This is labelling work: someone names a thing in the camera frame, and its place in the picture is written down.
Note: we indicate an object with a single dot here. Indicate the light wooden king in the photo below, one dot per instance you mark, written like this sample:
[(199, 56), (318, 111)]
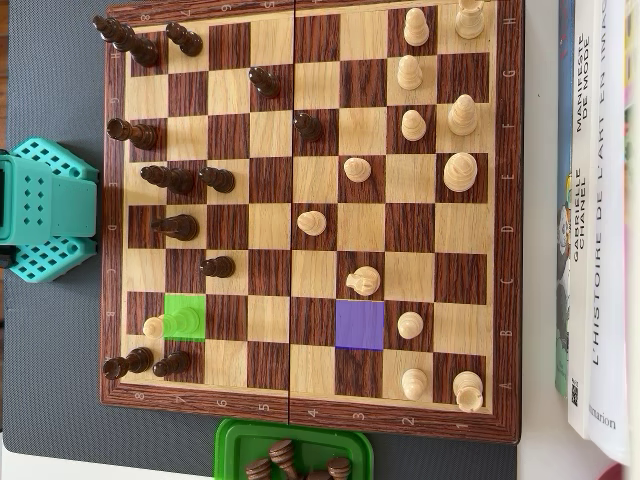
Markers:
[(460, 172)]

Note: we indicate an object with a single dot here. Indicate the light wooden queen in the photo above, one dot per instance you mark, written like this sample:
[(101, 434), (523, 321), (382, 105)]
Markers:
[(185, 322)]

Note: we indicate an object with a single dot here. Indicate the dark wooden rook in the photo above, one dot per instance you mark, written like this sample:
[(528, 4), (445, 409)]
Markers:
[(142, 135), (137, 361)]

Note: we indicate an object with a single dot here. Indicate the light wooden bishop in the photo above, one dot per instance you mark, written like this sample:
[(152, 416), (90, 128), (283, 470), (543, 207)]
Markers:
[(462, 117)]

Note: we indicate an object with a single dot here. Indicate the illustrated cartoon book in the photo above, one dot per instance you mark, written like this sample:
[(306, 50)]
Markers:
[(562, 250)]

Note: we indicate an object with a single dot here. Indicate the light wooden knight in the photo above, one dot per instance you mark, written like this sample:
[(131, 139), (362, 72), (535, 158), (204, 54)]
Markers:
[(365, 282)]

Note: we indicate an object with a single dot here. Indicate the light wooden pawn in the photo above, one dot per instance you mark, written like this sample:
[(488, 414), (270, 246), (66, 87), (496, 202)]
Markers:
[(413, 127), (311, 223), (414, 384), (357, 170), (410, 75), (416, 30), (410, 325)]

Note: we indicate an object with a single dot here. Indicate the green plastic tray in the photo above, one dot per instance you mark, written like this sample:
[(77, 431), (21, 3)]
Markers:
[(230, 450)]

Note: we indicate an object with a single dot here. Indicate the white Gabrielle Chanel book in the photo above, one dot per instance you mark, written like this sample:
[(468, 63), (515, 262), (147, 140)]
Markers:
[(580, 310)]

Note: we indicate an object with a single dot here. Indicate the light wooden rook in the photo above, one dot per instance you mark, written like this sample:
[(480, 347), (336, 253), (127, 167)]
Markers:
[(469, 20), (468, 391)]

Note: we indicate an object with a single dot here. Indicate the wooden folding chessboard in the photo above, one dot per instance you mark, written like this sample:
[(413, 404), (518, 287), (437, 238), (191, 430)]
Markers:
[(270, 225)]

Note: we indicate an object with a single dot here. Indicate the dark wooden pawn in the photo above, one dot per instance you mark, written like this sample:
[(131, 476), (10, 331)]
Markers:
[(267, 85), (175, 363), (220, 181), (310, 129), (187, 42), (281, 452), (220, 267)]

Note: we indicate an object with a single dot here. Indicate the dark wooden king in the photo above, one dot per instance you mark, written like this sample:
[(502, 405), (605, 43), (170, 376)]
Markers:
[(142, 50)]

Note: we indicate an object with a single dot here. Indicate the dark wooden queen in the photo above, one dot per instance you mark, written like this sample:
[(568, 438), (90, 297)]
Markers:
[(177, 180)]

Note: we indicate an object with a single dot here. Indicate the white Histoire de l'art book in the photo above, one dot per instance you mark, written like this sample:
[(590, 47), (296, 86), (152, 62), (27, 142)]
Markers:
[(607, 250)]

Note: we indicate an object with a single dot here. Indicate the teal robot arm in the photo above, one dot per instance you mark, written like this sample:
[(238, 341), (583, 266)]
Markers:
[(75, 210)]

